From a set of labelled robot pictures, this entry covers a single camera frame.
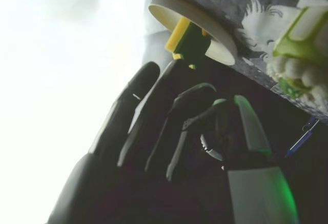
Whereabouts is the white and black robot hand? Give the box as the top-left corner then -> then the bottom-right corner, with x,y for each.
45,59 -> 300,224

